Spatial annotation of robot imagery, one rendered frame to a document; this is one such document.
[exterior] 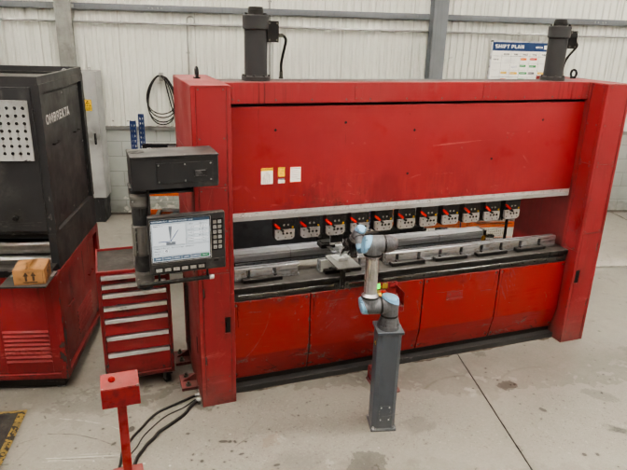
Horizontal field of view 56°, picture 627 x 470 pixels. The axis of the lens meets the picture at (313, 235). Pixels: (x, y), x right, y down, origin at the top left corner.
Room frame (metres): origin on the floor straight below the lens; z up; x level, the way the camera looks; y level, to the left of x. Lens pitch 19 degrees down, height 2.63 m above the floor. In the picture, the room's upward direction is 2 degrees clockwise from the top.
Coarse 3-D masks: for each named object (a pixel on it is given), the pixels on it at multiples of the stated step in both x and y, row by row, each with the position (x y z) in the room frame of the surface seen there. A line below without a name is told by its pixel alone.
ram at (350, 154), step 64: (256, 128) 3.98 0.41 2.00; (320, 128) 4.14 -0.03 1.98; (384, 128) 4.31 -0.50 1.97; (448, 128) 4.50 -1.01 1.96; (512, 128) 4.70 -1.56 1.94; (576, 128) 4.92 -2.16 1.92; (256, 192) 3.98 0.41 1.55; (320, 192) 4.14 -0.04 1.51; (384, 192) 4.33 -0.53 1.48; (448, 192) 4.52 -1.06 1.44; (512, 192) 4.74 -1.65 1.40
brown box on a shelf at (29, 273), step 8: (24, 264) 3.62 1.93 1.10; (32, 264) 3.61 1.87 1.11; (40, 264) 3.62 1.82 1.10; (48, 264) 3.67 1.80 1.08; (16, 272) 3.51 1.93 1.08; (24, 272) 3.52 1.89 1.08; (32, 272) 3.53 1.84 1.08; (40, 272) 3.55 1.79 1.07; (48, 272) 3.63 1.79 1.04; (56, 272) 3.74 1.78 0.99; (8, 280) 3.59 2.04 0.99; (16, 280) 3.51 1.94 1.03; (24, 280) 3.52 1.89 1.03; (32, 280) 3.53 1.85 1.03; (40, 280) 3.54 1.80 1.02; (48, 280) 3.61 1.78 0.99; (0, 288) 3.48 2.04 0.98; (8, 288) 3.48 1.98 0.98
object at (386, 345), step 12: (384, 336) 3.41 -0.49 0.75; (396, 336) 3.42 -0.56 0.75; (384, 348) 3.41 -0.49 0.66; (396, 348) 3.42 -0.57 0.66; (372, 360) 3.53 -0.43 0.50; (384, 360) 3.41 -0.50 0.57; (396, 360) 3.42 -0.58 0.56; (372, 372) 3.50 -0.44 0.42; (384, 372) 3.42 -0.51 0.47; (396, 372) 3.43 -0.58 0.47; (372, 384) 3.48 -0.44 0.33; (384, 384) 3.42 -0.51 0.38; (396, 384) 3.44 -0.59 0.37; (372, 396) 3.45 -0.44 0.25; (384, 396) 3.42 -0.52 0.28; (396, 396) 3.45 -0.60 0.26; (372, 408) 3.44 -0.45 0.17; (384, 408) 3.41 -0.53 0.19; (372, 420) 3.43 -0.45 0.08; (384, 420) 3.41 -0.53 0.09
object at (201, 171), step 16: (128, 160) 3.28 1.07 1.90; (144, 160) 3.19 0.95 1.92; (160, 160) 3.23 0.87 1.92; (176, 160) 3.26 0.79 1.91; (192, 160) 3.30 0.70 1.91; (208, 160) 3.33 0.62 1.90; (128, 176) 3.36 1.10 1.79; (144, 176) 3.19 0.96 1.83; (160, 176) 3.22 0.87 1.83; (176, 176) 3.26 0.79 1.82; (192, 176) 3.29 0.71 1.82; (208, 176) 3.33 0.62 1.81; (144, 192) 3.28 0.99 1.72; (144, 208) 3.27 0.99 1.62; (144, 224) 3.27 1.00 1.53; (144, 240) 3.26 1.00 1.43; (144, 256) 3.27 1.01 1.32; (144, 272) 3.26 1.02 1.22; (144, 288) 3.26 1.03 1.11
